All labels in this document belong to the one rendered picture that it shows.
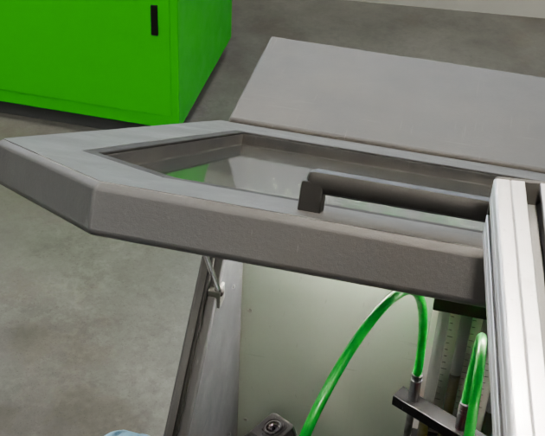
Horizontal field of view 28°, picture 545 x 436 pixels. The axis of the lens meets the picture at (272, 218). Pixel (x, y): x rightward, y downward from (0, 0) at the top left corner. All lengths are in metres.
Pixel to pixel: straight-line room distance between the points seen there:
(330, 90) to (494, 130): 0.27
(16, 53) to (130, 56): 0.46
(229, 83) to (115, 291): 1.42
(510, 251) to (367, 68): 1.25
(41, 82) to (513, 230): 3.83
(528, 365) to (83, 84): 3.83
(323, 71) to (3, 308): 2.03
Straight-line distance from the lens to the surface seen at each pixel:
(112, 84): 4.24
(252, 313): 1.85
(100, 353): 3.43
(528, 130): 1.72
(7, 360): 3.44
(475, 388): 1.45
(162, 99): 4.20
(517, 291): 0.57
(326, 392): 1.41
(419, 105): 1.74
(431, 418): 1.77
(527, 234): 0.61
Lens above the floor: 2.39
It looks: 37 degrees down
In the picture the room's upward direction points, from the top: 3 degrees clockwise
